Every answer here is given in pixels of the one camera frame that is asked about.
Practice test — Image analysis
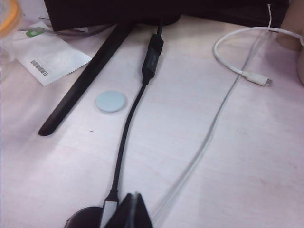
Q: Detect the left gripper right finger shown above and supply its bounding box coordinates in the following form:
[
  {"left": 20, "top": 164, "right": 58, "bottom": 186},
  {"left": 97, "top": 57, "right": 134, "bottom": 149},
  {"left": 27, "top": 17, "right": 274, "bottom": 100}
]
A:
[{"left": 133, "top": 192, "right": 152, "bottom": 228}]

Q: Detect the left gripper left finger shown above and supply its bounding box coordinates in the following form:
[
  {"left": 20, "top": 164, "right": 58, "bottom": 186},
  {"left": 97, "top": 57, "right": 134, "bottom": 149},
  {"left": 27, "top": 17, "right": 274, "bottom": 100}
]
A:
[{"left": 106, "top": 192, "right": 136, "bottom": 228}]

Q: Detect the beige pulp paper box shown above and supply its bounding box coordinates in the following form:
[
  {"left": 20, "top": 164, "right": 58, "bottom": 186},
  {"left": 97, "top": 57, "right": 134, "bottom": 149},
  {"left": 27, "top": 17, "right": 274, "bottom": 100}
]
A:
[{"left": 276, "top": 0, "right": 304, "bottom": 87}]

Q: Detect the black round puck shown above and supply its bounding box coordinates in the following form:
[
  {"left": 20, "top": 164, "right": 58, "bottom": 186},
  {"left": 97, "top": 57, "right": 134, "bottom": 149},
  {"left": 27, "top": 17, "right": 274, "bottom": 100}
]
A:
[{"left": 66, "top": 206, "right": 105, "bottom": 228}]

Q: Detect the white round sticker disc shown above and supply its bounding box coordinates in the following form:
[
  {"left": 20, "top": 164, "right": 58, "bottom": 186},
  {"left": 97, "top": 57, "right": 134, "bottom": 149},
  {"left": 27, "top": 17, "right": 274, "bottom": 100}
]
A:
[{"left": 95, "top": 90, "right": 128, "bottom": 113}]

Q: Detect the long black flat stick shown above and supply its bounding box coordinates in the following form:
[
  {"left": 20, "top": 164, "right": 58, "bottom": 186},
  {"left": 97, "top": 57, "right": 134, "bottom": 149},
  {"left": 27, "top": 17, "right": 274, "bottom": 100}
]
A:
[{"left": 38, "top": 22, "right": 138, "bottom": 138}]

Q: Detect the white sachet with green logo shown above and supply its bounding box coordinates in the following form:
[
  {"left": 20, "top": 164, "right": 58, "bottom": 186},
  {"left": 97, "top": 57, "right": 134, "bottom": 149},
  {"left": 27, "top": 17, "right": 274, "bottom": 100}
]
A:
[{"left": 4, "top": 21, "right": 92, "bottom": 87}]

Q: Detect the large black desk monitor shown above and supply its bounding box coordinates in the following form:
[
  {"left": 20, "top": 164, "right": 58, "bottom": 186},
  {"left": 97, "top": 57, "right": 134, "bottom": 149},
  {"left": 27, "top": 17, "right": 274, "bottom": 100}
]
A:
[{"left": 44, "top": 0, "right": 293, "bottom": 32}]

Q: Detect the clear container with yellow rim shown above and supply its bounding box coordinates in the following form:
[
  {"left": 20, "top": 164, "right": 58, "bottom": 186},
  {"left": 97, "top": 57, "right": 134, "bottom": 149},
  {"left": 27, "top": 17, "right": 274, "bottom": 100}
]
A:
[{"left": 0, "top": 0, "right": 25, "bottom": 41}]

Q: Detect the thin white wire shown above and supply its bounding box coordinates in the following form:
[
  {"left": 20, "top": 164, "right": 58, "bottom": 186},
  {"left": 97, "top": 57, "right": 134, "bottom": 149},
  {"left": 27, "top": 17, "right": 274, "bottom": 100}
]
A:
[{"left": 152, "top": 3, "right": 274, "bottom": 219}]

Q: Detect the black cable with adapter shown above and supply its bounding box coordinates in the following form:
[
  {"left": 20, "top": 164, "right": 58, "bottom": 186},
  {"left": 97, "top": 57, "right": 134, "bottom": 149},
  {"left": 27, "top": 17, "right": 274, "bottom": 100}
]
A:
[{"left": 99, "top": 18, "right": 165, "bottom": 228}]

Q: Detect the white USB cable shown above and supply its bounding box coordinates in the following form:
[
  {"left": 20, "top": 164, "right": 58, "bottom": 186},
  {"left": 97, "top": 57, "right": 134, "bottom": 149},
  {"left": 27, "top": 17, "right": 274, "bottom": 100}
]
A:
[{"left": 213, "top": 26, "right": 304, "bottom": 88}]

